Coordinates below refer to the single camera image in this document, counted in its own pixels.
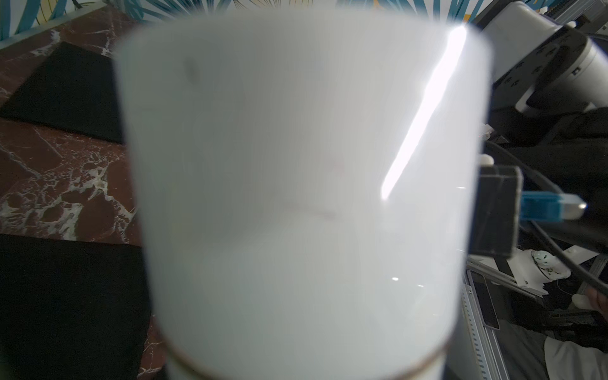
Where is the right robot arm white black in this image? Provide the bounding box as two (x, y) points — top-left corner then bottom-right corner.
(472, 1), (607, 244)

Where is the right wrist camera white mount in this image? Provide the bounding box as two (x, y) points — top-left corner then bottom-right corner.
(467, 162), (587, 258)

